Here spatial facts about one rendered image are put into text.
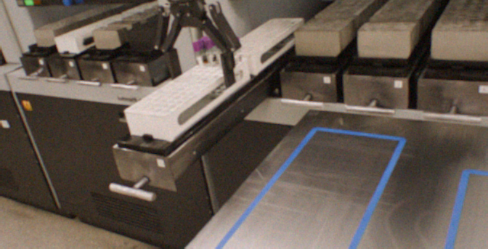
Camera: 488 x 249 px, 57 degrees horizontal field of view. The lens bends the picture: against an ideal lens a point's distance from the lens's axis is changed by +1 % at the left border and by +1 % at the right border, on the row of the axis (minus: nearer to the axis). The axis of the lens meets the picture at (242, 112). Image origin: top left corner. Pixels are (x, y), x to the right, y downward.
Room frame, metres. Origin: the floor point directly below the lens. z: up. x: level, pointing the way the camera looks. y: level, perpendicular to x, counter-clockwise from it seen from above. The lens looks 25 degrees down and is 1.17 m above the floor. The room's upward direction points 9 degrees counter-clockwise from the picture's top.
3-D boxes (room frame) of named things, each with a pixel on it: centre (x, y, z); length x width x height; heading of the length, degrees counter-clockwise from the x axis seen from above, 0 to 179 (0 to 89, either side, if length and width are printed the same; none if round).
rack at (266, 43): (1.11, -0.09, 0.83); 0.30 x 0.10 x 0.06; 146
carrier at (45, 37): (1.58, 0.63, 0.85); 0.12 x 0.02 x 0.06; 56
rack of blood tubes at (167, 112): (0.85, 0.09, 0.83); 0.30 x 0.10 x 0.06; 146
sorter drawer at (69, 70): (1.69, 0.37, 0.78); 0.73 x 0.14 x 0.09; 146
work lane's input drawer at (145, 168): (0.96, 0.01, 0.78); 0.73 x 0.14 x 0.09; 146
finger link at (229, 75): (0.84, 0.01, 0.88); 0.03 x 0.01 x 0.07; 146
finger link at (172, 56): (0.92, 0.13, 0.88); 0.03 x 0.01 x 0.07; 146
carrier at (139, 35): (1.32, 0.25, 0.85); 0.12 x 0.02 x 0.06; 56
